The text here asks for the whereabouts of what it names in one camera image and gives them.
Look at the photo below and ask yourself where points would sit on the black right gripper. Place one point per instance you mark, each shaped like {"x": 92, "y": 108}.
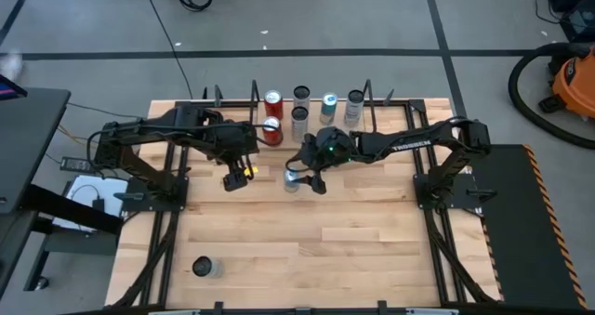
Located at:
{"x": 330, "y": 148}

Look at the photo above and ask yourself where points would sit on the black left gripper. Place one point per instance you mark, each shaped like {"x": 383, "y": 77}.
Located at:
{"x": 234, "y": 140}

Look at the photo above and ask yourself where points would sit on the blue silver Red Bull can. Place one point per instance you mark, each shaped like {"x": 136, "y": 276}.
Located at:
{"x": 328, "y": 108}
{"x": 290, "y": 181}

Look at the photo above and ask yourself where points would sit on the red cola can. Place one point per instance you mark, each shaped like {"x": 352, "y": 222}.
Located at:
{"x": 273, "y": 103}
{"x": 272, "y": 131}

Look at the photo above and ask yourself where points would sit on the tall white can black lid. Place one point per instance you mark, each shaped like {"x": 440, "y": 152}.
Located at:
{"x": 299, "y": 120}
{"x": 301, "y": 94}
{"x": 354, "y": 108}
{"x": 204, "y": 266}

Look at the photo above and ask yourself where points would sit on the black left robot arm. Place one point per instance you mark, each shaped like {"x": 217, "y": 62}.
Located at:
{"x": 153, "y": 129}

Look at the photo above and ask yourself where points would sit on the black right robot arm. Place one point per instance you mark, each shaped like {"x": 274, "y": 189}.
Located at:
{"x": 418, "y": 143}

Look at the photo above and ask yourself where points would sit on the small yellow tag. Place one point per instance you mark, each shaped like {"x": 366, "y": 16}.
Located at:
{"x": 251, "y": 171}

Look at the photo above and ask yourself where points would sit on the white paper sheet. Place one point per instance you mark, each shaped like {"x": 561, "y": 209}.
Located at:
{"x": 93, "y": 189}

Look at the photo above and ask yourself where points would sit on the black power adapter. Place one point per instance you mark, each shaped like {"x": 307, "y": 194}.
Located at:
{"x": 78, "y": 164}

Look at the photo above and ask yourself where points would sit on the black mat with hazard stripes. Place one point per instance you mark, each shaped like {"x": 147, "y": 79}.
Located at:
{"x": 520, "y": 222}

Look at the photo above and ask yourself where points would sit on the black desk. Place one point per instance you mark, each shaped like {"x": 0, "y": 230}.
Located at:
{"x": 28, "y": 143}

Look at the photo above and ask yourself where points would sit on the orange shop vacuum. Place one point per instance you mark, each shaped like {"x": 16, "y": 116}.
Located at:
{"x": 578, "y": 85}
{"x": 513, "y": 89}

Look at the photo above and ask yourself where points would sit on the black computer monitor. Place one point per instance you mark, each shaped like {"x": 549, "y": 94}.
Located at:
{"x": 9, "y": 91}

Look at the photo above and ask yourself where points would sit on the black equipment crate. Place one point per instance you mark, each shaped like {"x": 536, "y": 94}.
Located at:
{"x": 576, "y": 17}

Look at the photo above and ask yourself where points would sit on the black aluminium rig frame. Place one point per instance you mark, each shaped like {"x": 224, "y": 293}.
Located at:
{"x": 186, "y": 213}

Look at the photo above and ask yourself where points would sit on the wooden shelf with black frame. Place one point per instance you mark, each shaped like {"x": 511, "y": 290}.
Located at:
{"x": 314, "y": 120}

